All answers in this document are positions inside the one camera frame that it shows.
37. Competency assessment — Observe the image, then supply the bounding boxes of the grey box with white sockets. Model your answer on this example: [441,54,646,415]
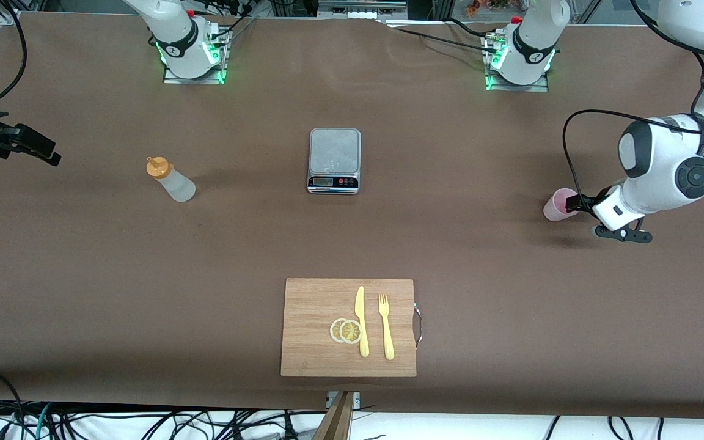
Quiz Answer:
[317,0,409,21]

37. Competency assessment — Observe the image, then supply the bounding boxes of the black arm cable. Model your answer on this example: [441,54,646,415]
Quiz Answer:
[0,0,28,105]
[562,0,704,202]

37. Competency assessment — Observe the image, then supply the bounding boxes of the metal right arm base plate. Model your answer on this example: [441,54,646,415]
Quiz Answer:
[163,27,230,85]

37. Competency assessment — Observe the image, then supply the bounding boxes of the black cable on table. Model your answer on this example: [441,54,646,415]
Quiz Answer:
[379,18,502,56]

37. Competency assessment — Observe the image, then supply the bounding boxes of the translucent sauce bottle orange cap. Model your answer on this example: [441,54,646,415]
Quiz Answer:
[146,156,197,203]

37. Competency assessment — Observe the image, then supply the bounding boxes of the wooden cutting board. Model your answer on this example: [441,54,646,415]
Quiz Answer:
[280,278,418,378]

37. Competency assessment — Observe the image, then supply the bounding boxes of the small metal bracket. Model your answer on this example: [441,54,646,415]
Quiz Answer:
[326,391,362,409]

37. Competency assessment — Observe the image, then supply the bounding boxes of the yellow plastic fork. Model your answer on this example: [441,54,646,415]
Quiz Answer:
[378,293,395,361]

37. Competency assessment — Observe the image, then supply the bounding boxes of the wooden post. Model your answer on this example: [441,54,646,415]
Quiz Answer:
[312,391,356,440]

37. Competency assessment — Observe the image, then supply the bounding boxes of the brown table cover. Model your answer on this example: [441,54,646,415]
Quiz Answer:
[0,11,704,419]

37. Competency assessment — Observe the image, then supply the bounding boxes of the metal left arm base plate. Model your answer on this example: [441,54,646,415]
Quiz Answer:
[485,34,549,92]

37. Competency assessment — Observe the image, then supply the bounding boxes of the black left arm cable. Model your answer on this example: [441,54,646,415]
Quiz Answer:
[562,0,704,202]

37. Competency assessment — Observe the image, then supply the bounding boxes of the teal cable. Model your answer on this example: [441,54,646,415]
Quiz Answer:
[34,402,54,440]

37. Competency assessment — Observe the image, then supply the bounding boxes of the yellow plastic knife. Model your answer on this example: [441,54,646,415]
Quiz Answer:
[354,285,370,358]

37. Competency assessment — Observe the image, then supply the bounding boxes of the silver digital kitchen scale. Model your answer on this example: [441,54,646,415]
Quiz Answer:
[307,127,362,196]

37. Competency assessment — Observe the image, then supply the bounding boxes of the pink plastic cup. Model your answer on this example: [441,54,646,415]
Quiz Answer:
[543,188,583,222]

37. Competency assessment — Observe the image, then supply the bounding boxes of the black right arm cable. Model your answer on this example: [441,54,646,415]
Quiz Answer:
[0,0,28,105]

